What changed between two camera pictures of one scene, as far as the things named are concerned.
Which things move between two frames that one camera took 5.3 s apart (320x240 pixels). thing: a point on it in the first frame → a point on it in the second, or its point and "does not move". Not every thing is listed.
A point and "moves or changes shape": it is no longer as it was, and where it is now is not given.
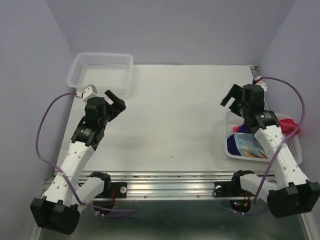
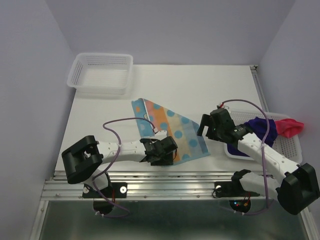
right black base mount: x=230 y=189 does not move
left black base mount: x=113 y=190 does not move
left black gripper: x=118 y=102 → x=167 y=160
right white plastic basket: x=234 y=118 does not move
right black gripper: x=236 y=92 → x=206 y=120
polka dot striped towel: x=248 y=145 moves or changes shape
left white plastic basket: x=111 y=71 does not move
